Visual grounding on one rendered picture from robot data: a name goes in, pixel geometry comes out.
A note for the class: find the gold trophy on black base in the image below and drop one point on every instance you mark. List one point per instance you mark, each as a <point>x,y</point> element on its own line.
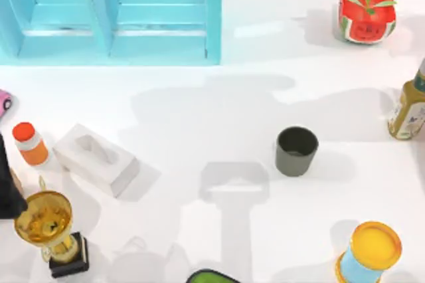
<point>46,220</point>

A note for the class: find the watermelon plant pot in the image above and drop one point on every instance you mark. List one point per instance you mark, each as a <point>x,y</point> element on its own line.
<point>365,20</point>

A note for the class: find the dark grey cup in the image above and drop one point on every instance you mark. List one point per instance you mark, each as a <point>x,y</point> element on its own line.
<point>295,153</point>

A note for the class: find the orange bottle with red cap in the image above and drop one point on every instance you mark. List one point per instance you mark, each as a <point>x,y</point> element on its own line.
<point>31,145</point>

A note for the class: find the olive green bottle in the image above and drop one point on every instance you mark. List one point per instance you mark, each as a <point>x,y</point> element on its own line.
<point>409,113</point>

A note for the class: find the white tissue box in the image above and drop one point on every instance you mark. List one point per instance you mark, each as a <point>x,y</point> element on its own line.
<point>96,160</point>

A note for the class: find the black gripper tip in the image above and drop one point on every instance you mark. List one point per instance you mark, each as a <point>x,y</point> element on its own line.
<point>8,186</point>

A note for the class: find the green and black object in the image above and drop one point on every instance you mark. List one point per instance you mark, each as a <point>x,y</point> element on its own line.
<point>212,277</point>

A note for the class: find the light blue rack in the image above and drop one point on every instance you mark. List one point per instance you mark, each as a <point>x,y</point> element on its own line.
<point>156,14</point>

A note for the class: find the yellow and blue can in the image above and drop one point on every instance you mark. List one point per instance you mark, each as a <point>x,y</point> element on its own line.
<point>370,253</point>

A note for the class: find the pink and white object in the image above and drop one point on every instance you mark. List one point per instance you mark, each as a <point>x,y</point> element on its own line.
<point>4,102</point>

